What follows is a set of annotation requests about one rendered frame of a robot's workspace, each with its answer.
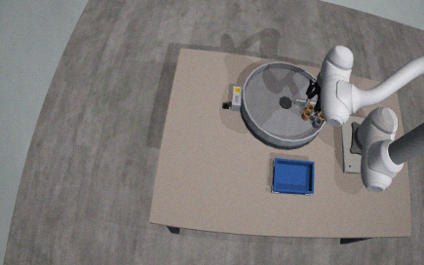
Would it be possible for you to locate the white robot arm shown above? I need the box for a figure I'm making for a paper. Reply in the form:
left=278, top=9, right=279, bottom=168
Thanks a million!
left=317, top=45, right=424, bottom=192

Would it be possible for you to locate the blue shallow tray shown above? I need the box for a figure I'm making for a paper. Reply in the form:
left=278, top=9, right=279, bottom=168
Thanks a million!
left=271, top=158, right=315, bottom=196

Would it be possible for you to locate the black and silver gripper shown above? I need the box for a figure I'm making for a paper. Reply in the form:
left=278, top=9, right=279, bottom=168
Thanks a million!
left=303, top=78, right=321, bottom=116

